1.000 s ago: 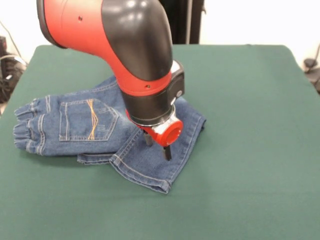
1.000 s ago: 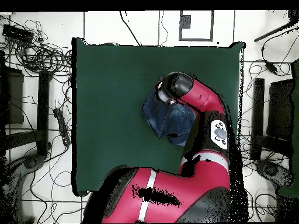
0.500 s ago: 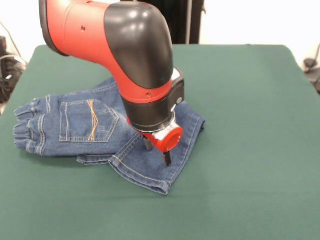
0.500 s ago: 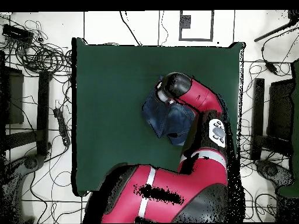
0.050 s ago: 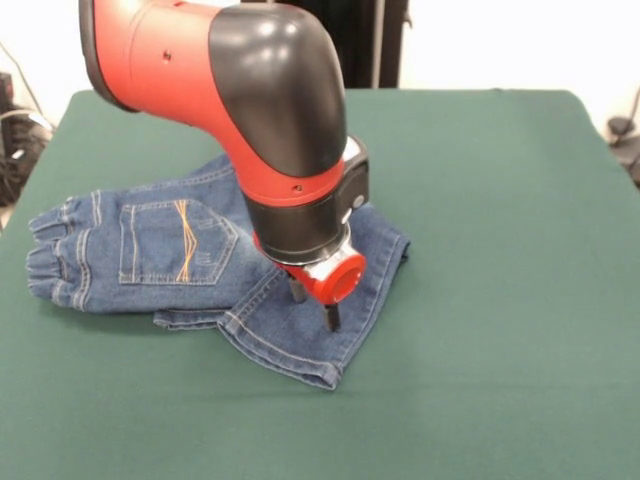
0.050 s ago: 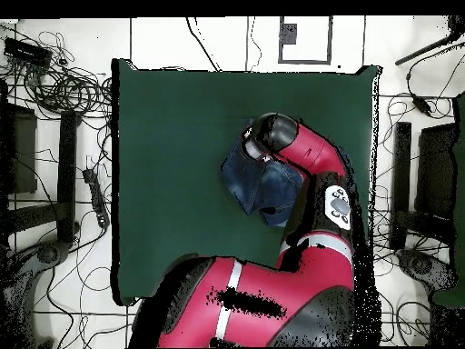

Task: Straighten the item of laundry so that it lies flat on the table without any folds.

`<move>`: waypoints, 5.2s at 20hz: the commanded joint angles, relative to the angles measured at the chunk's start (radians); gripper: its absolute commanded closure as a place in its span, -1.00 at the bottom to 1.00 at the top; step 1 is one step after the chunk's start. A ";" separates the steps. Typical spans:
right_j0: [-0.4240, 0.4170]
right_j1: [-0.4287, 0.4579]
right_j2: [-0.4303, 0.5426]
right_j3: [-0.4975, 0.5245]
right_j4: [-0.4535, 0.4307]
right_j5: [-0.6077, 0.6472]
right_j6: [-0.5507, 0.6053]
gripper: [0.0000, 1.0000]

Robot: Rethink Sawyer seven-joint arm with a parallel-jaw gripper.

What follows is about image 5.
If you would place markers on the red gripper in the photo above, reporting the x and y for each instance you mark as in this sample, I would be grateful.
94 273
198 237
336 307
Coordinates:
340 280

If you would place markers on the black wheeled stand base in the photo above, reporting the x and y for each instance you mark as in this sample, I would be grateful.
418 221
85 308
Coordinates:
20 150
631 160

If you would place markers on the blue denim jeans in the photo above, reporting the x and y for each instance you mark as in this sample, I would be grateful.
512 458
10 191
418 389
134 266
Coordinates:
150 260

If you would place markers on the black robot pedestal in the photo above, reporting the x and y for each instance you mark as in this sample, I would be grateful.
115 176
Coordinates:
370 45

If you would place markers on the dark green table cloth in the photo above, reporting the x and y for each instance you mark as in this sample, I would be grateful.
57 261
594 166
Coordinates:
475 325

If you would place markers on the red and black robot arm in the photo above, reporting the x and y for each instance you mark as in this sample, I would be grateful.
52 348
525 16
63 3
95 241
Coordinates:
250 100

